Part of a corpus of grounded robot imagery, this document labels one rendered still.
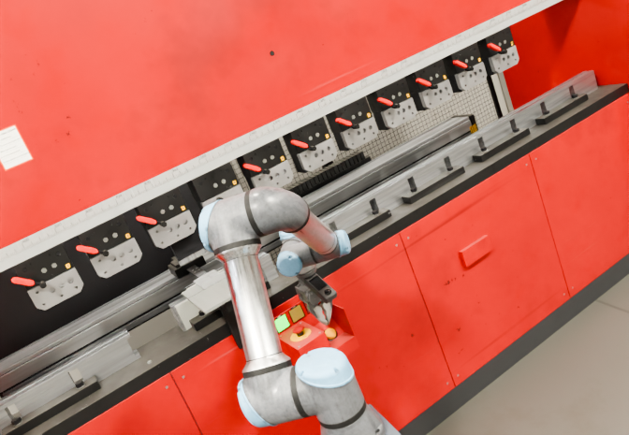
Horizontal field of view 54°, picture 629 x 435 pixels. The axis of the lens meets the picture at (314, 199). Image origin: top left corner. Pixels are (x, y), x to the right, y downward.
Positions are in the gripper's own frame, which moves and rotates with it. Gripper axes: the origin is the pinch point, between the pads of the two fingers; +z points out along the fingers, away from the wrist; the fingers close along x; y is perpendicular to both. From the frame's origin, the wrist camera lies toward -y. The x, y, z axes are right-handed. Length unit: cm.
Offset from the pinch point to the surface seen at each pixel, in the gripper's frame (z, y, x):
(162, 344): -8, 33, 46
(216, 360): 1.1, 19.6, 34.0
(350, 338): 6.1, -6.0, -3.0
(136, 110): -82, 37, 20
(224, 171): -52, 34, 2
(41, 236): -58, 37, 62
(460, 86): -41, 29, -106
